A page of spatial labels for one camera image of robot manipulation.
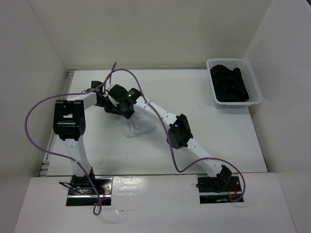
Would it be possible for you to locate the white skirt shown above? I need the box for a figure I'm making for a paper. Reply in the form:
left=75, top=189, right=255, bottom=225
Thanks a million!
left=119, top=108, right=156, bottom=138

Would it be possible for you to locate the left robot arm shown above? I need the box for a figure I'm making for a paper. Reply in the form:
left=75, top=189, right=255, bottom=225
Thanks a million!
left=53, top=81, right=119, bottom=194

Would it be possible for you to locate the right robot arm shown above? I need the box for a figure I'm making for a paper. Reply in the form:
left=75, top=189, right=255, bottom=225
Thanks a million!
left=107, top=84, right=232, bottom=193

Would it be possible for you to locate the black skirt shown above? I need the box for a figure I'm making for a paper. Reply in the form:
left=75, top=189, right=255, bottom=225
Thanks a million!
left=210, top=65, right=249, bottom=102

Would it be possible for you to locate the white plastic basket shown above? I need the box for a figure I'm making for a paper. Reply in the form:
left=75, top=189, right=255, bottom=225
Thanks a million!
left=206, top=58, right=262, bottom=108

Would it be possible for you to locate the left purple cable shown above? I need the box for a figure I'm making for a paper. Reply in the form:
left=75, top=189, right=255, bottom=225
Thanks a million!
left=25, top=62, right=117, bottom=216

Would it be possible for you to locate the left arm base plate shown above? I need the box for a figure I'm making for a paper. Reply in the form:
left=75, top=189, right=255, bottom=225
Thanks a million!
left=63, top=176, right=113, bottom=206

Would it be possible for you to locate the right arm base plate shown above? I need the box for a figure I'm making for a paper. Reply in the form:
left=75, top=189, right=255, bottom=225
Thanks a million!
left=196, top=175, right=242, bottom=204

